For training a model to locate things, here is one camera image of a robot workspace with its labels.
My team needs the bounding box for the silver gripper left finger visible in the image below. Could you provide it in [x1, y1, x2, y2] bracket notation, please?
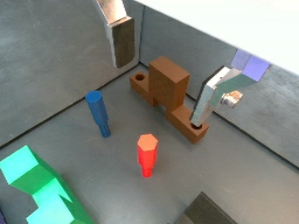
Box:
[92, 0, 136, 68]

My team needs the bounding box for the green U-shaped block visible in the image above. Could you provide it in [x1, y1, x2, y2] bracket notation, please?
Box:
[0, 145, 93, 224]

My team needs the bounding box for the red hexagonal peg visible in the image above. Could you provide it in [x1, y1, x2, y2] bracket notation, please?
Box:
[136, 134, 157, 178]

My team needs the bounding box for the brown stepped block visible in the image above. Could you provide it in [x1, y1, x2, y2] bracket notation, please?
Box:
[129, 56, 209, 144]

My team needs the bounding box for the purple board with slot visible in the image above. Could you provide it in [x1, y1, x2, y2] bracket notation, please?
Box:
[0, 213, 6, 224]

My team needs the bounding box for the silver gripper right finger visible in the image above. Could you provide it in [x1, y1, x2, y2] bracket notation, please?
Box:
[191, 50, 269, 128]

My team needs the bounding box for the blue hexagonal peg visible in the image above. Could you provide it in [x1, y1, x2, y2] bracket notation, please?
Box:
[85, 91, 111, 138]

